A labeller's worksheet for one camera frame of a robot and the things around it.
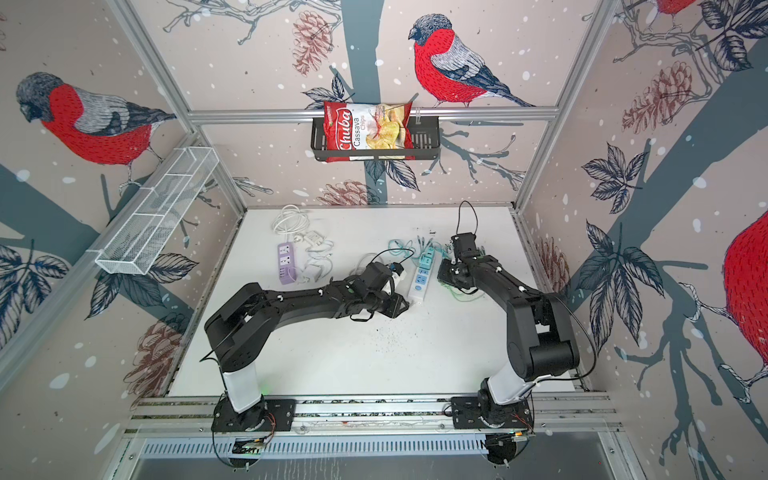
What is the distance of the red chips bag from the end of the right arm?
35cm

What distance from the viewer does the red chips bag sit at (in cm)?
87

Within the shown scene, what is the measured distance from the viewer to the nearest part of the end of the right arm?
67 centimetres
